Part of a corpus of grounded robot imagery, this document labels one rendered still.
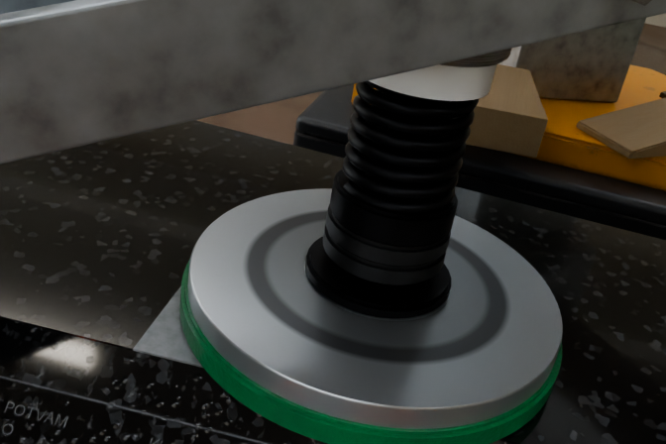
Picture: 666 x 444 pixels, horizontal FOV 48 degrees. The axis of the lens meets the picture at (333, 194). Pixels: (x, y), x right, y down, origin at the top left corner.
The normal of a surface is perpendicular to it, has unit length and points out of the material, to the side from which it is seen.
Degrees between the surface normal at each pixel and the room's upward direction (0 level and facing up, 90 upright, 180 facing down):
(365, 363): 0
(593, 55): 90
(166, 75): 90
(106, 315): 0
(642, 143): 11
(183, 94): 90
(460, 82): 90
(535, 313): 0
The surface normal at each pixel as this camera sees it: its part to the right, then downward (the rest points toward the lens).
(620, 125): -0.03, -0.85
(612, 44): 0.25, 0.48
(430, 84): 0.02, 0.46
